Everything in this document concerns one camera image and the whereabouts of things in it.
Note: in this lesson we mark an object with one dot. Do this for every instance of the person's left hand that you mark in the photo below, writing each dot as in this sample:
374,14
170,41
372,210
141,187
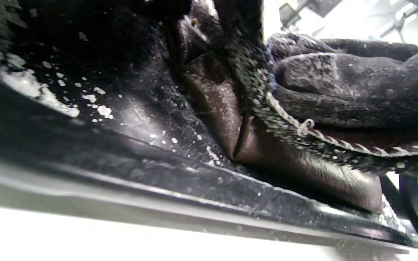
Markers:
240,25

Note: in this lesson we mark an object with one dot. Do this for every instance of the brown leather bag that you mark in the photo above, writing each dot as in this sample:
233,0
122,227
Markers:
223,108

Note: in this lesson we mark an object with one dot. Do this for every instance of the grey polishing cloth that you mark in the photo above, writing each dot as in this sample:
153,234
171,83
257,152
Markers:
339,90

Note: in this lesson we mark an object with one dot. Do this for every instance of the black plastic tray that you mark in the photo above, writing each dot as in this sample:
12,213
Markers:
140,119

